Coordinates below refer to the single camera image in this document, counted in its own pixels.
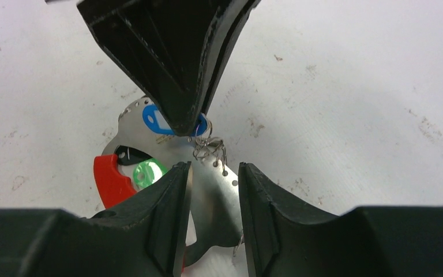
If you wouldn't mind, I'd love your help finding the green key tag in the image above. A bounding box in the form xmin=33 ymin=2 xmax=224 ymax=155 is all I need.
xmin=133 ymin=158 xmax=168 ymax=190

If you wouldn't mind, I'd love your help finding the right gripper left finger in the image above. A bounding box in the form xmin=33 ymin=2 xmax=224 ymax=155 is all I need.
xmin=0 ymin=162 xmax=193 ymax=276

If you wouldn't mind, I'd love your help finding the metal key holder red handle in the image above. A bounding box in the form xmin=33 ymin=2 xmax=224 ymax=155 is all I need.
xmin=93 ymin=96 xmax=242 ymax=265

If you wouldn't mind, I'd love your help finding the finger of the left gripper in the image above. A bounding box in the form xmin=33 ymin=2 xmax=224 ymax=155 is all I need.
xmin=77 ymin=0 xmax=258 ymax=136

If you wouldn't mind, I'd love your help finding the blue key tag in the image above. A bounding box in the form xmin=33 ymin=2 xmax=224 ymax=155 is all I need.
xmin=142 ymin=104 xmax=208 ymax=137

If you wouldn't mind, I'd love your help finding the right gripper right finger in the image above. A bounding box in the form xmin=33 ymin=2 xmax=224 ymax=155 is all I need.
xmin=238 ymin=163 xmax=443 ymax=276

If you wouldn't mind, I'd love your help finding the black key tag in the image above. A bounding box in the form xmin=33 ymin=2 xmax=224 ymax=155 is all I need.
xmin=114 ymin=145 xmax=152 ymax=166

